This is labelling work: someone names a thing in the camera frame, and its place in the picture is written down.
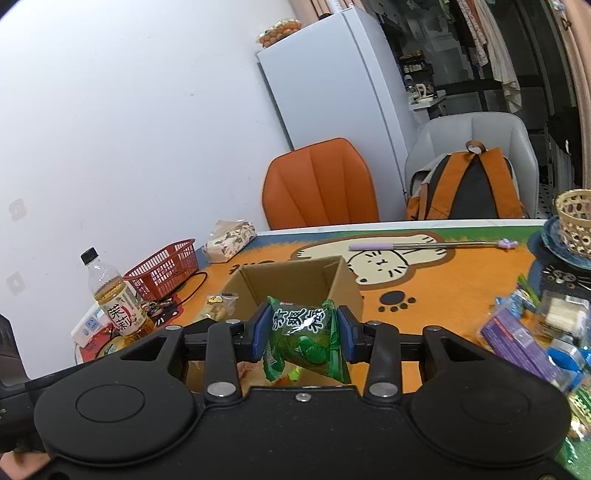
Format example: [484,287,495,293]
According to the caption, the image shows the red plastic basket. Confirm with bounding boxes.
[124,239,200,302]

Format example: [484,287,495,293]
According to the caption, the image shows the small curtain ornament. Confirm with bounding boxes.
[551,0,573,28]

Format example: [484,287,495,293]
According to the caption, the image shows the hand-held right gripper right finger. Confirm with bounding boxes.
[336,305,477,403]

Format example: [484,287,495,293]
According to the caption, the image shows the bunch of keys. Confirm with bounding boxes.
[139,300,179,320]

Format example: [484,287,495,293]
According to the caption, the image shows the white refrigerator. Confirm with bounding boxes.
[256,7,419,185]

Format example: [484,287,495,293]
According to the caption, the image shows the orange chair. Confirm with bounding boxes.
[262,137,380,230]

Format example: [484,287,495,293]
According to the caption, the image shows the small blue snack packet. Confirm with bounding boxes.
[496,288,539,320]

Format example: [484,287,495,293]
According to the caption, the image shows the pale green round print packet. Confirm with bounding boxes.
[569,379,591,444]

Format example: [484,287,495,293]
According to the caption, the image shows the telescopic stick with purple handle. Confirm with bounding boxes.
[348,238,515,253]

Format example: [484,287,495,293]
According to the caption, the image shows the white armchair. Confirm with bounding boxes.
[405,112,540,220]

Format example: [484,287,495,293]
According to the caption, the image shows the bag of oranges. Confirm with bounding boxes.
[257,17,302,48]

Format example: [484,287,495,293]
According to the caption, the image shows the cardboard box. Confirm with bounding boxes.
[185,255,365,396]

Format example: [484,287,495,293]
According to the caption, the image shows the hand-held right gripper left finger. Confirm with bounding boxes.
[117,302,274,403]

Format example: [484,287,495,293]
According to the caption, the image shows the blue and white snack packet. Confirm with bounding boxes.
[547,344,585,384]

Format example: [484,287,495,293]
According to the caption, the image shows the small green snack packet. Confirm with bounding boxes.
[516,273,541,303]

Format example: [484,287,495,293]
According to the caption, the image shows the white hanging garment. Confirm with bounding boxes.
[475,0,522,114]

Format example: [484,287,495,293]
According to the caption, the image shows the yellow tea bottle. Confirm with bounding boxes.
[81,248,156,341]

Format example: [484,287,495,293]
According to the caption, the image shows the woven bamboo basket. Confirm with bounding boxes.
[555,188,591,257]

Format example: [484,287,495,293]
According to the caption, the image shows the orange and black backpack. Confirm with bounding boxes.
[405,140,529,221]

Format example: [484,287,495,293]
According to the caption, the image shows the black garment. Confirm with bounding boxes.
[547,108,585,185]

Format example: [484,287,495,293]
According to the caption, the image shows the white power strip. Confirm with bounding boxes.
[71,308,109,347]

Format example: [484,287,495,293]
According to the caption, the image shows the black cable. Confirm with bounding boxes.
[174,271,209,305]

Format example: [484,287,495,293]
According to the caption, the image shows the blue ceramic plate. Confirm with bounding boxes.
[527,217,591,267]

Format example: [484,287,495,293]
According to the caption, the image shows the yellow tape roll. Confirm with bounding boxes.
[95,336,125,361]

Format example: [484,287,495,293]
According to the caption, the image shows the clear nut snack packet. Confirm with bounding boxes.
[203,293,239,322]

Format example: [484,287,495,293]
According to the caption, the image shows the large purple wafer packet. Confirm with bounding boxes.
[478,305,571,393]

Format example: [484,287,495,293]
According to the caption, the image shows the printed tissue pack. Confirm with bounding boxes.
[202,219,257,264]

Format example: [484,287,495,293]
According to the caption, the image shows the dark green pea snack packet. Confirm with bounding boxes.
[261,295,352,386]

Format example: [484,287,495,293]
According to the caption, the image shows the clear white cracker packet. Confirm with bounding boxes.
[538,288,591,337]

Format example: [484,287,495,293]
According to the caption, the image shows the floral hanging garment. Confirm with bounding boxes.
[457,0,490,68]

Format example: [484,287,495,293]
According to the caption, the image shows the dark kitchen shelf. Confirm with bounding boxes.
[397,51,447,116]

